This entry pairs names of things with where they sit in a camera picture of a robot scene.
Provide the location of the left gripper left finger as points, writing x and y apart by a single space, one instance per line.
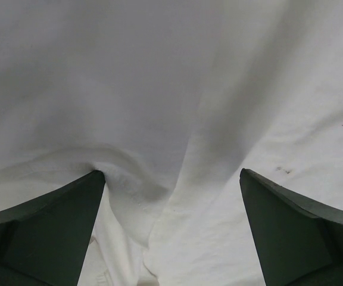
44 240

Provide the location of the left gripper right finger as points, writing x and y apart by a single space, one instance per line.
299 241

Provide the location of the cream white t shirt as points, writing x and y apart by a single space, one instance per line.
171 100

